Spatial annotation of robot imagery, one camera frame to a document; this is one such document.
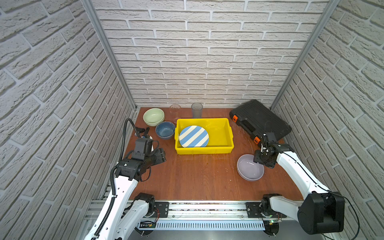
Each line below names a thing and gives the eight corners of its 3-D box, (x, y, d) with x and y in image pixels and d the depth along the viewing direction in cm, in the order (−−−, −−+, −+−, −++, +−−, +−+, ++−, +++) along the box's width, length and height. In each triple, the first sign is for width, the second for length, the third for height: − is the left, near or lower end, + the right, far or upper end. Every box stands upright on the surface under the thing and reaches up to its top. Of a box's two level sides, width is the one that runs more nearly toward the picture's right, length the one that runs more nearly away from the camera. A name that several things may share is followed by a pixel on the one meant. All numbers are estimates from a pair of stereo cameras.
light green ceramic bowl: (142, 128, 107) (140, 123, 102) (147, 112, 117) (145, 107, 112) (163, 128, 107) (161, 123, 102) (166, 112, 117) (164, 107, 112)
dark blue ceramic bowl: (155, 141, 100) (153, 136, 95) (158, 126, 109) (156, 121, 104) (173, 141, 100) (172, 136, 96) (175, 126, 109) (174, 121, 104)
